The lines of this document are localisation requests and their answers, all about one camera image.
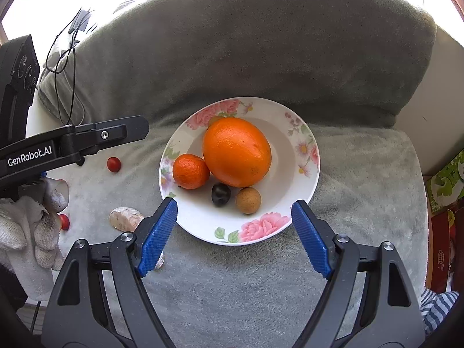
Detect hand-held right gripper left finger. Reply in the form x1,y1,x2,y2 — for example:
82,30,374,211
41,196,179,348

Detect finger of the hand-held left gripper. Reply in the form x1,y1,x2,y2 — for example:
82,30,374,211
60,115,150,166

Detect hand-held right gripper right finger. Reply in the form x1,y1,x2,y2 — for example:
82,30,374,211
291,199,425,348

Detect floral white plate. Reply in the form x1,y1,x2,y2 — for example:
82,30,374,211
159,96,321,246

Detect small mandarin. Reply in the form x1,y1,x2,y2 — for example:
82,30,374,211
173,154,211,190

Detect brown longan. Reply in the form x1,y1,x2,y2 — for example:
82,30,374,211
235,187,262,215

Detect dark grape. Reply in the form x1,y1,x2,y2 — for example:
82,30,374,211
211,183,232,208

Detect large orange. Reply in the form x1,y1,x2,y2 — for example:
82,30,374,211
202,117,272,188

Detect person's left hand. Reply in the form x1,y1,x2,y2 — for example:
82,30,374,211
0,178,70,272

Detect black power adapter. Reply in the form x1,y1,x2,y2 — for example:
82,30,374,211
70,9,93,33

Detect red box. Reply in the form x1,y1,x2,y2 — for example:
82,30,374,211
426,206,457,294

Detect striped clothing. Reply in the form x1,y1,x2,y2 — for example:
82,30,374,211
420,290,460,336

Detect grey blanket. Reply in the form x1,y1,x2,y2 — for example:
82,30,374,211
36,0,437,348

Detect black cable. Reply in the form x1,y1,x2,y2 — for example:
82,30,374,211
47,7,95,124

